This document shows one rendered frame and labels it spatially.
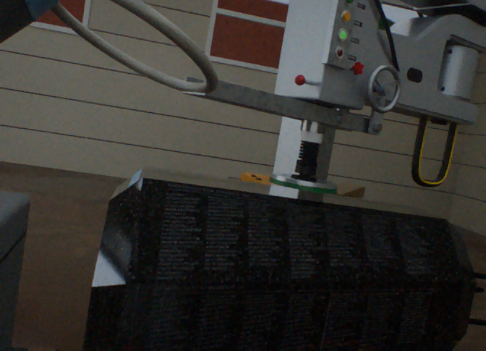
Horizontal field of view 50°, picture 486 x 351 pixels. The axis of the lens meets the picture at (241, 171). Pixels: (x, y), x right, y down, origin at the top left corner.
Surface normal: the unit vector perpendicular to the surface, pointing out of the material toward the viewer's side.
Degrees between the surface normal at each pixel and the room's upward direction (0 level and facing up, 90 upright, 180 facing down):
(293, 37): 90
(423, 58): 90
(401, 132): 90
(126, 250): 59
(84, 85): 90
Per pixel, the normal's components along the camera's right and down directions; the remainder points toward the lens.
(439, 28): 0.58, 0.16
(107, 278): -0.51, -0.55
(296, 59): -0.80, -0.08
